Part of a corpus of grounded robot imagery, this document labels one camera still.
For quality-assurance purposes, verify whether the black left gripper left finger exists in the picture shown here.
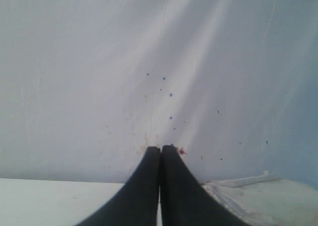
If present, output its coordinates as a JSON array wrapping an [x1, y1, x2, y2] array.
[[78, 147, 160, 226]]

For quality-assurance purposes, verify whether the white canvas duffel bag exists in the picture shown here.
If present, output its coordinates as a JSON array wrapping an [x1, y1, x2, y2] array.
[[202, 171, 318, 226]]

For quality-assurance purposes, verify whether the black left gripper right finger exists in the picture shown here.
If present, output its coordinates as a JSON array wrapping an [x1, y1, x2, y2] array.
[[160, 146, 246, 226]]

